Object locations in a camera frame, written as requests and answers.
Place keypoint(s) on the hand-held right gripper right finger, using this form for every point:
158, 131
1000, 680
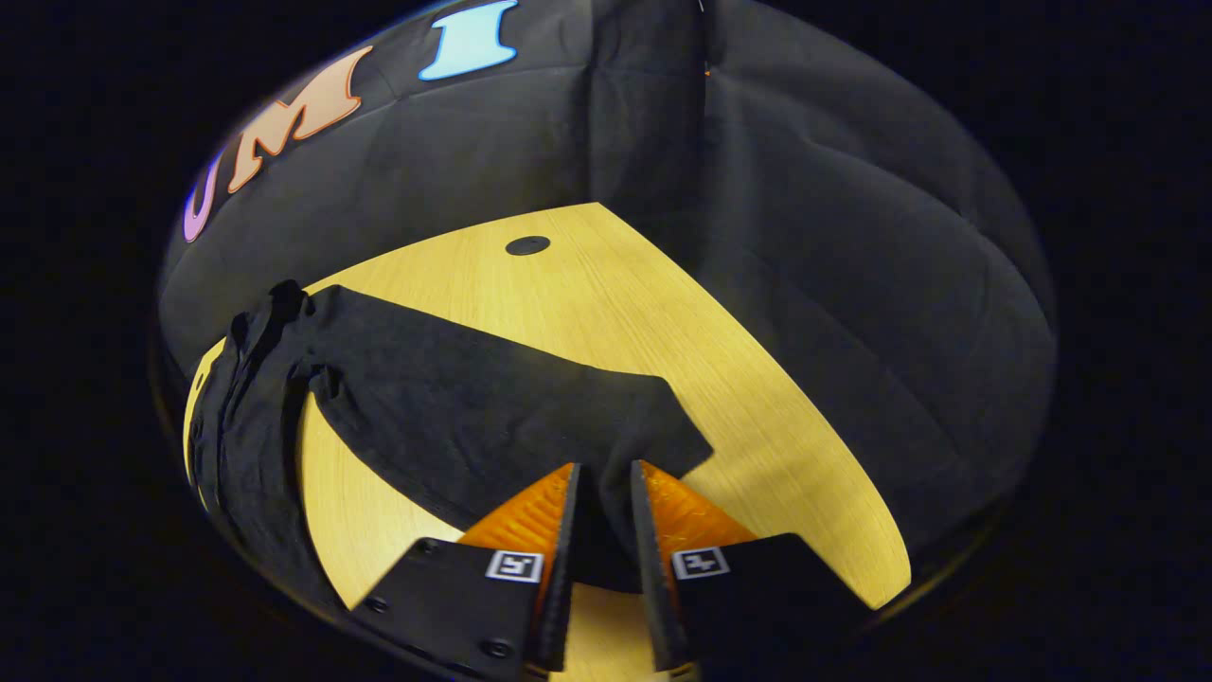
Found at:
651, 568

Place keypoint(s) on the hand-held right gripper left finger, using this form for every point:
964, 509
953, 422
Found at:
561, 568

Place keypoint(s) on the black knit garment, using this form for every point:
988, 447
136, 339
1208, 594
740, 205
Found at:
454, 398

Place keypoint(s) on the black round table grommet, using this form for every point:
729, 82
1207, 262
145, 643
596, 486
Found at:
527, 245

